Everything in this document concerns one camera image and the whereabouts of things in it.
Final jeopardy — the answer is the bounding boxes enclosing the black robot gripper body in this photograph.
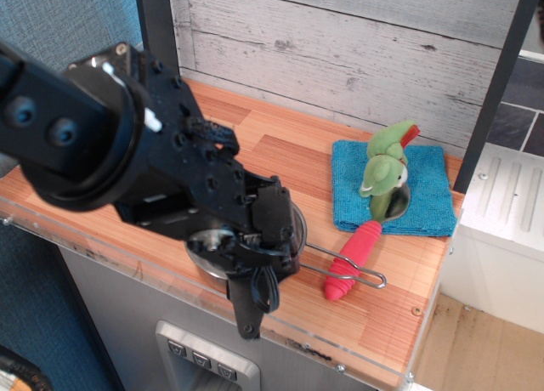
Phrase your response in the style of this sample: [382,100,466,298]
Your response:
[114,50,302,325]

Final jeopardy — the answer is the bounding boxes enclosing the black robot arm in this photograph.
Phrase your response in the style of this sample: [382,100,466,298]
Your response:
[1,43,304,339]

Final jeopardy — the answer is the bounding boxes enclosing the green plush toy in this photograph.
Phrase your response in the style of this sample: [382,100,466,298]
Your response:
[359,120,420,197]

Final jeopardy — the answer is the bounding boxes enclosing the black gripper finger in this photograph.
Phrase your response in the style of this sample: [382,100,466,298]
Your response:
[238,321,261,340]

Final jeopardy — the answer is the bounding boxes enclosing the white ribbed box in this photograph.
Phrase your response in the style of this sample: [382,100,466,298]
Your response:
[441,144,543,332]

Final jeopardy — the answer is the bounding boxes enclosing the dark grey post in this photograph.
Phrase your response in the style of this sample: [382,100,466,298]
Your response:
[453,0,538,194]
[136,0,179,74]

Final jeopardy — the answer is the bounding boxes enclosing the dark grey right post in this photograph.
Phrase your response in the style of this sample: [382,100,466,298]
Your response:
[453,0,538,194]

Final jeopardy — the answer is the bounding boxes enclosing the grey dispenser button panel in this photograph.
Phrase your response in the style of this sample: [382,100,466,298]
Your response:
[156,320,261,390]

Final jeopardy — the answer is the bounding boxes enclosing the black cable loop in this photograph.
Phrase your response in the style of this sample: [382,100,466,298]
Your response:
[250,265,282,314]

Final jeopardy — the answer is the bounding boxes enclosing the small steel pot with handle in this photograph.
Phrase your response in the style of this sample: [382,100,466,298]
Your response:
[184,202,388,290]

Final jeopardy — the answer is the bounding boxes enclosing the yellow black object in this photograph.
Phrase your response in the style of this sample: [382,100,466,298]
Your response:
[1,347,54,391]

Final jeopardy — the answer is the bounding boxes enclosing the dark grey left post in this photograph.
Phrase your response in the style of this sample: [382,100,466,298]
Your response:
[136,0,179,74]

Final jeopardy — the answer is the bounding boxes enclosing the red handled metal spoon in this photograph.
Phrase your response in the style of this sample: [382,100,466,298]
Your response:
[324,184,411,301]

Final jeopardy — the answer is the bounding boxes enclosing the blue folded cloth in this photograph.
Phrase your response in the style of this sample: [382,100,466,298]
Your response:
[331,140,456,237]

